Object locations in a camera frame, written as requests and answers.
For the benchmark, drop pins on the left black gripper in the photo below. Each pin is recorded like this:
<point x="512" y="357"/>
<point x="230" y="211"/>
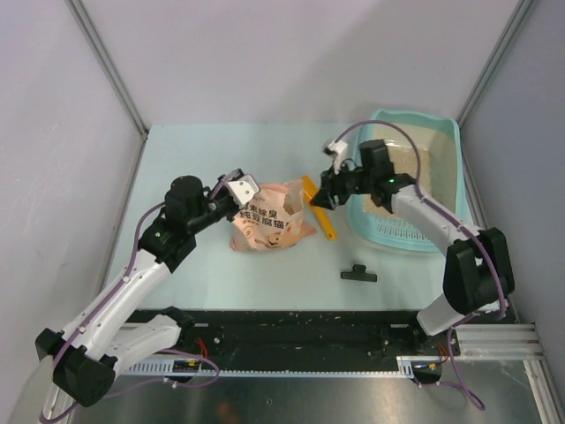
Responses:
<point x="233" y="212"/>

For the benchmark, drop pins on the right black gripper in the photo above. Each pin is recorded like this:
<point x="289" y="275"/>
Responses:
<point x="331" y="186"/>

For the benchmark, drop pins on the yellow plastic litter scoop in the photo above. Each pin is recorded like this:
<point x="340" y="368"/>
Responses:
<point x="310" y="189"/>

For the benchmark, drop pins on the pink cat litter bag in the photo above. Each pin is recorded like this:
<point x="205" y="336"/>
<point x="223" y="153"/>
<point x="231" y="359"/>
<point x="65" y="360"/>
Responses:
<point x="273" y="219"/>

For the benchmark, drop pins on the black bag clip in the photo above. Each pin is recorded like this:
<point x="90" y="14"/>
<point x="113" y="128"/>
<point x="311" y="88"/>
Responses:
<point x="359" y="273"/>

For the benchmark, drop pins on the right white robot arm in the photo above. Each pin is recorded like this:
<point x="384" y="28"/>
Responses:
<point x="478" y="270"/>

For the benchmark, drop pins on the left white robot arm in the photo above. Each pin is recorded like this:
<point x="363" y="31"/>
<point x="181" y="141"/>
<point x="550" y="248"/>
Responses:
<point x="158" y="249"/>

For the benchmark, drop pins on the teal plastic litter box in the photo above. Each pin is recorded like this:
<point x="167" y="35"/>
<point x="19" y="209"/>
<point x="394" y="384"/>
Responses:
<point x="440" y="136"/>

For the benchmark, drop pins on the clean litter in box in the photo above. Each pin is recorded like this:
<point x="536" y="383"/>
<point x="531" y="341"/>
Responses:
<point x="405" y="161"/>

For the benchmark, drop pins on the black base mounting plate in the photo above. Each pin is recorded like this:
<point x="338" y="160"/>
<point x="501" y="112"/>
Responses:
<point x="388" y="332"/>

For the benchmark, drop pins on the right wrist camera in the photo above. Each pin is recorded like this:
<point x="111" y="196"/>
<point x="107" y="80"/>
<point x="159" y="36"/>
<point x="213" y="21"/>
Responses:
<point x="337" y="150"/>

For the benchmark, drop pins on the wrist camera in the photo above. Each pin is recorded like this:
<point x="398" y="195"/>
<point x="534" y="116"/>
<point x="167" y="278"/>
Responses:
<point x="337" y="150"/>
<point x="243" y="190"/>

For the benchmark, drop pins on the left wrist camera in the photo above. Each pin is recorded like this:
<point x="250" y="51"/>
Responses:
<point x="243" y="190"/>

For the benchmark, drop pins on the grey slotted cable duct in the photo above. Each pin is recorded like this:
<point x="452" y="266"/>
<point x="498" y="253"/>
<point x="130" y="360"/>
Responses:
<point x="302" y="365"/>

